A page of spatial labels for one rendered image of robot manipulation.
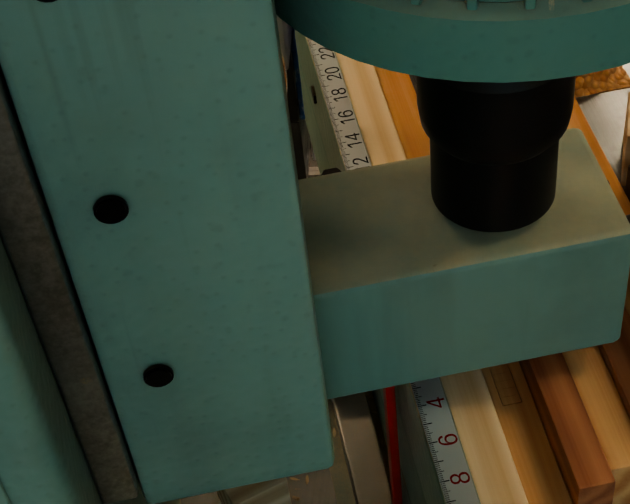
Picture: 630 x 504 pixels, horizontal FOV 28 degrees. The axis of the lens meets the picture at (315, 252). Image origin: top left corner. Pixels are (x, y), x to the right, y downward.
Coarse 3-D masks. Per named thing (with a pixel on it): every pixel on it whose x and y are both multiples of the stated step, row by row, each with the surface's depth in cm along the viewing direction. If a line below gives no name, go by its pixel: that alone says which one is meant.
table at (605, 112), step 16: (304, 80) 81; (304, 96) 83; (592, 96) 77; (608, 96) 77; (624, 96) 76; (592, 112) 76; (608, 112) 76; (624, 112) 75; (592, 128) 75; (608, 128) 75; (320, 144) 78; (608, 144) 74; (320, 160) 80; (608, 160) 73; (400, 416) 62; (400, 432) 63; (400, 448) 65; (400, 464) 66; (416, 480) 60; (416, 496) 61
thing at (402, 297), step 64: (576, 128) 55; (320, 192) 53; (384, 192) 53; (576, 192) 52; (320, 256) 51; (384, 256) 50; (448, 256) 50; (512, 256) 50; (576, 256) 50; (320, 320) 50; (384, 320) 51; (448, 320) 52; (512, 320) 53; (576, 320) 53; (384, 384) 54
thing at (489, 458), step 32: (352, 64) 73; (352, 96) 71; (384, 96) 71; (384, 128) 69; (384, 160) 67; (448, 384) 56; (480, 384) 56; (480, 416) 55; (480, 448) 54; (480, 480) 53; (512, 480) 52
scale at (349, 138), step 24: (312, 48) 73; (336, 72) 72; (336, 96) 70; (336, 120) 69; (360, 144) 67; (432, 384) 56; (432, 408) 55; (432, 432) 54; (456, 432) 54; (432, 456) 53; (456, 456) 53; (456, 480) 52
